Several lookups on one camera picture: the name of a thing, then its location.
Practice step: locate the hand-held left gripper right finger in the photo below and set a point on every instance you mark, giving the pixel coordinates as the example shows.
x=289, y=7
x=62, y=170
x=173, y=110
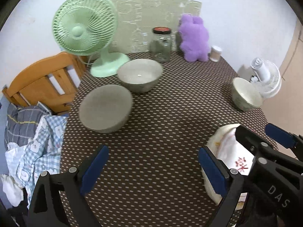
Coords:
x=210, y=170

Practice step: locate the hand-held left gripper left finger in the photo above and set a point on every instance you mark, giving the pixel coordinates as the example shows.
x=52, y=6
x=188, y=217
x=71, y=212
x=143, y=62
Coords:
x=94, y=167

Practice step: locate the grey-green ceramic bowl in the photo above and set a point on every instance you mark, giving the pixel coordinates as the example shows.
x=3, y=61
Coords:
x=246, y=92
x=139, y=75
x=104, y=106

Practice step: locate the brown polka dot tablecloth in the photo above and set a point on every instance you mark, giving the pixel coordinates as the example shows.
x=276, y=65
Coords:
x=165, y=123

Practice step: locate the purple plush toy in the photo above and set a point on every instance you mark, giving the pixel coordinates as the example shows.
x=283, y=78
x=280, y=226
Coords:
x=194, y=40

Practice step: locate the beige door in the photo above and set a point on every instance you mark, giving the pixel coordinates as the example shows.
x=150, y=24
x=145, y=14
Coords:
x=293, y=52

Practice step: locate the green patterned board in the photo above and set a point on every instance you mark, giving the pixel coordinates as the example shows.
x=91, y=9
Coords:
x=137, y=16

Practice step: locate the blue checked cloth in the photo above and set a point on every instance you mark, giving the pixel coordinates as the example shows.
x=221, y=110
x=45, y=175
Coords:
x=47, y=141

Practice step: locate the cotton swab container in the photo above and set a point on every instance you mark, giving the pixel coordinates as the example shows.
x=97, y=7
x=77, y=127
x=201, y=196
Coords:
x=216, y=53

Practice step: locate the white cloth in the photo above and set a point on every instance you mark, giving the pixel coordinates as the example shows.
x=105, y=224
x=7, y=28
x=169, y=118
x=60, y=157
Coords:
x=11, y=189

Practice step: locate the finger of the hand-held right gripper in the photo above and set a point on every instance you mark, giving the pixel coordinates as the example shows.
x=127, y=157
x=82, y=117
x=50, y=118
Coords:
x=248, y=139
x=279, y=132

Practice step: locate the green desk fan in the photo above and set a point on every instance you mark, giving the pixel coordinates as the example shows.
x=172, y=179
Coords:
x=82, y=28

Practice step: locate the dark cloth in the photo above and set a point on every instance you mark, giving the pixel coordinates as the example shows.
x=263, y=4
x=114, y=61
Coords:
x=9, y=217

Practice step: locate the grey plaid blanket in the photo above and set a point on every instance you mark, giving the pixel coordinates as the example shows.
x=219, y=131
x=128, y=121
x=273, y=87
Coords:
x=21, y=123

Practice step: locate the white fan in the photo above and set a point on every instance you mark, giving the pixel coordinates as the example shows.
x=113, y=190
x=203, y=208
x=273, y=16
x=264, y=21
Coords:
x=267, y=78

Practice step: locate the glass jar with dark lid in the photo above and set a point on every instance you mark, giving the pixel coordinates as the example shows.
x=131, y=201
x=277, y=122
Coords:
x=161, y=47

